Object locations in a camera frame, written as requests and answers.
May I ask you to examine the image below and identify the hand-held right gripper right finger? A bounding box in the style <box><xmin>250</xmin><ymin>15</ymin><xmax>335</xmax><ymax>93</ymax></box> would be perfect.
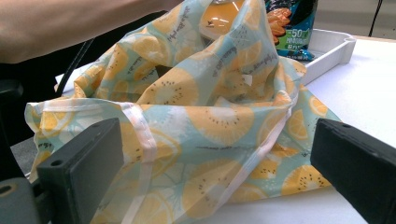
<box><xmin>310</xmin><ymin>118</ymin><xmax>396</xmax><ymax>224</ymax></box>

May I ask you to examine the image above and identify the white plastic tray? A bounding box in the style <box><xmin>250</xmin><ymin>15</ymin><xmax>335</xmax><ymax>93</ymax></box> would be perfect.
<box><xmin>300</xmin><ymin>28</ymin><xmax>358</xmax><ymax>86</ymax></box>

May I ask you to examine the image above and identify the left hand-held gripper cable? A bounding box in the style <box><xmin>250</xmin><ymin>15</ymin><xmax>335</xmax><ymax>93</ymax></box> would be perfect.
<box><xmin>55</xmin><ymin>38</ymin><xmax>96</xmax><ymax>92</ymax></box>

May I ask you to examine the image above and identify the black wall cable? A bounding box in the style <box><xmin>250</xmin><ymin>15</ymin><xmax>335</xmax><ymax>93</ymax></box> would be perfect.
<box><xmin>368</xmin><ymin>0</ymin><xmax>385</xmax><ymax>37</ymax></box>

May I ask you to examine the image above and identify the orange-slice print fabric bag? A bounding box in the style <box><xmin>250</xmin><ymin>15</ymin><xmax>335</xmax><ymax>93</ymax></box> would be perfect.
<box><xmin>24</xmin><ymin>0</ymin><xmax>342</xmax><ymax>224</ymax></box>

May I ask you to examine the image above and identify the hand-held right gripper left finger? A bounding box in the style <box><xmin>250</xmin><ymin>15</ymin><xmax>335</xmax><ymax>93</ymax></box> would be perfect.
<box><xmin>36</xmin><ymin>117</ymin><xmax>125</xmax><ymax>224</ymax></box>

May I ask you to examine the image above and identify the wooden table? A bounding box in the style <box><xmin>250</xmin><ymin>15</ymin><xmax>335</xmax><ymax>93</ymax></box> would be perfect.
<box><xmin>354</xmin><ymin>35</ymin><xmax>396</xmax><ymax>44</ymax></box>

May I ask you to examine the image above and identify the orange juice bottle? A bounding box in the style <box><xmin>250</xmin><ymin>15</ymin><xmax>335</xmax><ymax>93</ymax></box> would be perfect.
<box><xmin>199</xmin><ymin>0</ymin><xmax>247</xmax><ymax>41</ymax></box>

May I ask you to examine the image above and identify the blue potato chip bag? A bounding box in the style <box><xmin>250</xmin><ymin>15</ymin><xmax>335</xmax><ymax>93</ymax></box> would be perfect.
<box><xmin>264</xmin><ymin>0</ymin><xmax>319</xmax><ymax>63</ymax></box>

